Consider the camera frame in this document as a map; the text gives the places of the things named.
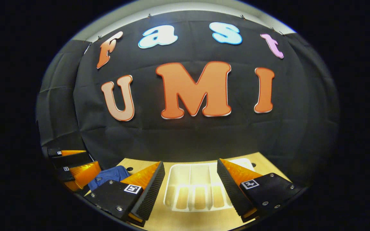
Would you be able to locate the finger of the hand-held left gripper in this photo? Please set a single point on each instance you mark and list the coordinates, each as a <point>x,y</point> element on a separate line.
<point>85,173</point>
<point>72,158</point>

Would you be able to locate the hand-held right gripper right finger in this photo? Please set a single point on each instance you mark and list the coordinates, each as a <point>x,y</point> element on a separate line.
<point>231,192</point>

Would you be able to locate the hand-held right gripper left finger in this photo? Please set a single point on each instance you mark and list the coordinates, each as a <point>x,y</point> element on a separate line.
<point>151,192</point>

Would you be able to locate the blue schoolbag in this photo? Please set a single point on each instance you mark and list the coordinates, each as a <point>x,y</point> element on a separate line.
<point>111,175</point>

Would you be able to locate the white bookshelf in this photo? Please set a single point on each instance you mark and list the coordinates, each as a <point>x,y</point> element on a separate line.
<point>198,176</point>

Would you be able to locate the black backdrop cloth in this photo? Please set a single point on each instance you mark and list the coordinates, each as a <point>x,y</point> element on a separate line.
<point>185,138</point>

